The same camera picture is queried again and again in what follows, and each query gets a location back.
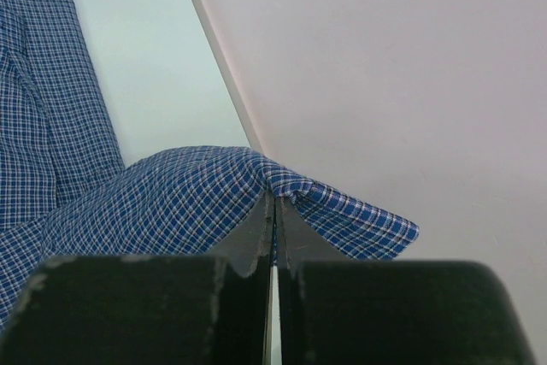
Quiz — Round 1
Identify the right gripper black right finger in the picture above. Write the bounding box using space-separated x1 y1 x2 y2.
275 199 536 364

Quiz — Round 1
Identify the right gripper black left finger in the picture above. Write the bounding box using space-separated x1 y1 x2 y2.
1 194 274 364

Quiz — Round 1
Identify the blue checkered long sleeve shirt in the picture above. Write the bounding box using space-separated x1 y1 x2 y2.
1 0 419 322

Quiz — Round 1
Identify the grey enclosure corner frame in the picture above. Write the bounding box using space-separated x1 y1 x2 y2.
191 0 268 154

